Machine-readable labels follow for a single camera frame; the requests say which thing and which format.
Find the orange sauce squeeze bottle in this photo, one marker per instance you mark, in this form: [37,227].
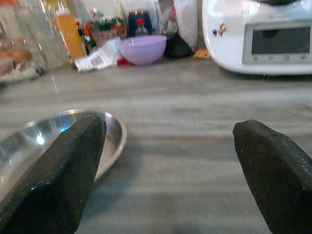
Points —
[70,36]

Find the round steel plate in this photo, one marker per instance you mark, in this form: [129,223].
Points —
[113,139]

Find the white paper packet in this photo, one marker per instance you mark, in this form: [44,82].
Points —
[102,57]

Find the yellow snack packet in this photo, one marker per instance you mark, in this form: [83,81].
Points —
[201,53]

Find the clear plastic bag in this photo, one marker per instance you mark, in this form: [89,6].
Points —
[181,19]

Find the clear drinking glass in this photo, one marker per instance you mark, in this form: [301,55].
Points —
[41,31]

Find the white kitchen cooking machine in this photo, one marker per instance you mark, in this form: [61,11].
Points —
[226,48]

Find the green snack packet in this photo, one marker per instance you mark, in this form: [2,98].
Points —
[104,26]

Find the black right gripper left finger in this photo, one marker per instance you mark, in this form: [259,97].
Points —
[56,175]

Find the small red cap bottle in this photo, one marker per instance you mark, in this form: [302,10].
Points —
[141,30]

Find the black pouch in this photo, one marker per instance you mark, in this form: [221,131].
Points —
[178,47]

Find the lilac plastic bowl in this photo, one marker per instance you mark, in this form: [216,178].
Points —
[143,50]

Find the grey crumpled cloth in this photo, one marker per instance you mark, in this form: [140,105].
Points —
[22,72]

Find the small red packet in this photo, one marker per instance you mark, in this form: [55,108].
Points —
[123,62]

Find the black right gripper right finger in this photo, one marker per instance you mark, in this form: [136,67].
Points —
[280,175]

